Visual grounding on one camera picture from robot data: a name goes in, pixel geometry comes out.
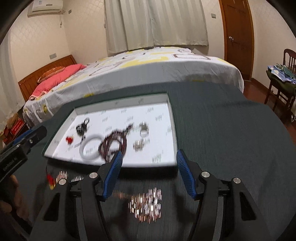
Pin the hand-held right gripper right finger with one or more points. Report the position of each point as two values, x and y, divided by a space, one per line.
186 173

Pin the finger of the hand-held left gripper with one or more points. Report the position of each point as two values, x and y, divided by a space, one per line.
34 136

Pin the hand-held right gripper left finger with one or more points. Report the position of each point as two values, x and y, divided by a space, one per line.
113 176

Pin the white bangle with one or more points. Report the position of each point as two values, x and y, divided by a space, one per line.
86 151

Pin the pearl flower brooch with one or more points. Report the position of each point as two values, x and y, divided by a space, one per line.
141 145

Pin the dark shallow box tray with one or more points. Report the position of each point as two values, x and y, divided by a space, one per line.
157 129

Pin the person's left hand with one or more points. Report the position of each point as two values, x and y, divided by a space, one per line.
13 213

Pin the red box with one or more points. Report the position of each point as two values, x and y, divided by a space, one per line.
18 127

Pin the brown teddy bear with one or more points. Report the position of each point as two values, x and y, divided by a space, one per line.
12 120

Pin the wooden headboard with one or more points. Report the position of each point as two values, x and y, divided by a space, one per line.
30 80

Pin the pink pillow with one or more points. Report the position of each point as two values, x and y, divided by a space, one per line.
55 80

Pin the brown cushion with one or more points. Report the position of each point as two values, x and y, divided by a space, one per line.
49 73

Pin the white sheer curtain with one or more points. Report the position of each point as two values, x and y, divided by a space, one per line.
4 76

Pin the bed with patterned sheet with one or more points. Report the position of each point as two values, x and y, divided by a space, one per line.
150 69

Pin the white air conditioner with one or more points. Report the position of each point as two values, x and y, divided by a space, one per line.
46 7

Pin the pile of clothes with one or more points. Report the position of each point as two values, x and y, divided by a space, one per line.
281 76

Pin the metal door knob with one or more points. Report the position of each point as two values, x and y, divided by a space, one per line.
231 38

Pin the wooden door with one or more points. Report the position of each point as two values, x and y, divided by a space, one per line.
238 34

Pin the grey striped curtain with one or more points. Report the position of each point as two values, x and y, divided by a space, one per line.
157 23

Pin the wooden chair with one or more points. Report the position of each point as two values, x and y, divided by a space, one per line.
290 58

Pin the wall socket above headboard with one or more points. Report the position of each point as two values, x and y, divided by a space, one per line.
53 55

